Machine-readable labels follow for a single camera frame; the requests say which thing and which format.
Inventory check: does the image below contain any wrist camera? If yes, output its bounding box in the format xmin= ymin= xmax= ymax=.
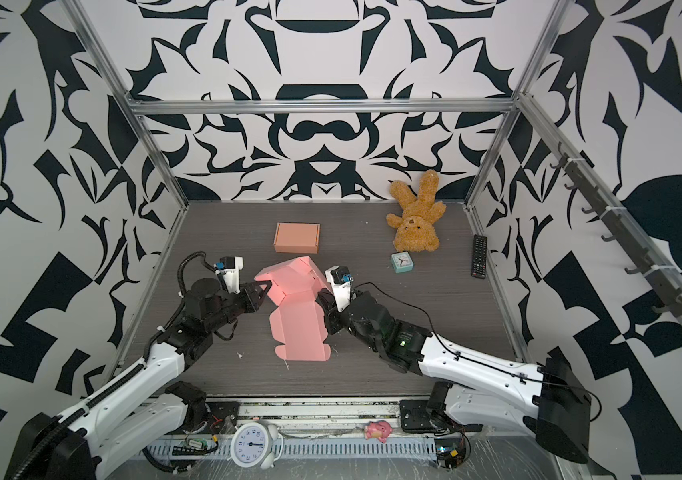
xmin=216 ymin=256 xmax=244 ymax=294
xmin=325 ymin=266 xmax=353 ymax=312

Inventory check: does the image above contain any small teal alarm clock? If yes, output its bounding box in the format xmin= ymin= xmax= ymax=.
xmin=390 ymin=252 xmax=414 ymax=274

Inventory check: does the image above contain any green circuit board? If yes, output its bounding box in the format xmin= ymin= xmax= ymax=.
xmin=435 ymin=438 xmax=470 ymax=470
xmin=172 ymin=439 xmax=210 ymax=456

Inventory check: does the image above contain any black wall hook rail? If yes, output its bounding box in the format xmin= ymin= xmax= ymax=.
xmin=552 ymin=153 xmax=682 ymax=319

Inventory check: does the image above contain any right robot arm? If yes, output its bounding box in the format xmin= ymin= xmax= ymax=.
xmin=316 ymin=289 xmax=602 ymax=464

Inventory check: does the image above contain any white round alarm clock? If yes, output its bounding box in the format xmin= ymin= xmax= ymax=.
xmin=230 ymin=421 xmax=285 ymax=470

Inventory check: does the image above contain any white slotted cable duct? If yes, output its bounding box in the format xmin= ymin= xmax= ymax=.
xmin=148 ymin=437 xmax=437 ymax=461

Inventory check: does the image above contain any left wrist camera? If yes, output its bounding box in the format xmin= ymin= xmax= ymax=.
xmin=216 ymin=256 xmax=244 ymax=294

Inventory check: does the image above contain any small pink toy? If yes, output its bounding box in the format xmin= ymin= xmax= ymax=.
xmin=364 ymin=421 xmax=393 ymax=444

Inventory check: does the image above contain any brown teddy bear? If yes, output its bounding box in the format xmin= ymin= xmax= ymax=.
xmin=386 ymin=170 xmax=446 ymax=253

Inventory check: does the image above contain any right green circuit board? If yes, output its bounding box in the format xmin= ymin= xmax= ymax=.
xmin=435 ymin=438 xmax=470 ymax=470

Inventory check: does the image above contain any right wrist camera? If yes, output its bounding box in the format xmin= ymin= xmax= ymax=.
xmin=325 ymin=266 xmax=353 ymax=312

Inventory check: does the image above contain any left green circuit board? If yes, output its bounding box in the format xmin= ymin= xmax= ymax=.
xmin=172 ymin=439 xmax=210 ymax=456

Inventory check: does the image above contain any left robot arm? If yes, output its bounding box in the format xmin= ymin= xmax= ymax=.
xmin=5 ymin=251 xmax=272 ymax=479

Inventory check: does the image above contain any pink cardboard box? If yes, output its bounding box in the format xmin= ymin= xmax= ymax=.
xmin=255 ymin=256 xmax=331 ymax=362

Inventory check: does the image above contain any orange cardboard box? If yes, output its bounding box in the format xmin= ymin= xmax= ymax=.
xmin=273 ymin=222 xmax=321 ymax=255

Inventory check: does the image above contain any black remote control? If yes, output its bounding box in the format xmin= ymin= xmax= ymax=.
xmin=471 ymin=234 xmax=487 ymax=279

